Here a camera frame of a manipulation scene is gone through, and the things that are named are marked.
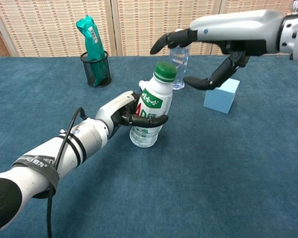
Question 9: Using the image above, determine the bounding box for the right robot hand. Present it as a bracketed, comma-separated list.
[149, 9, 286, 91]

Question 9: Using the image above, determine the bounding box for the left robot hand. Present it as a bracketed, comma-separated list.
[94, 90, 169, 139]

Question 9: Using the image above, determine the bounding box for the white AD calcium milk bottle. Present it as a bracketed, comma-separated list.
[129, 73, 174, 148]

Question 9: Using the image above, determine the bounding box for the green plastic bottle cap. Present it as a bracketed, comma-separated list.
[153, 61, 177, 83]

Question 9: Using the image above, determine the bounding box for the clear plastic water bottle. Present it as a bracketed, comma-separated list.
[169, 45, 190, 90]

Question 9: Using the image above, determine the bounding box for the woven bamboo screen panel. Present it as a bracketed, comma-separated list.
[211, 0, 298, 56]
[0, 0, 115, 58]
[111, 0, 223, 57]

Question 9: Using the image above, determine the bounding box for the black mesh pen holder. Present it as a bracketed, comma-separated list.
[79, 50, 112, 88]

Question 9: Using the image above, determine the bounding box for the green plastic wrapped package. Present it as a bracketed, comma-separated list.
[75, 14, 109, 87]

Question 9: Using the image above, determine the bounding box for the light blue foam cube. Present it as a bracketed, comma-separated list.
[203, 78, 240, 115]

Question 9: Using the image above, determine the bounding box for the blue table cloth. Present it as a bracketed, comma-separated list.
[0, 55, 298, 238]

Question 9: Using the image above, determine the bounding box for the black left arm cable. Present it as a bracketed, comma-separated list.
[46, 107, 87, 238]

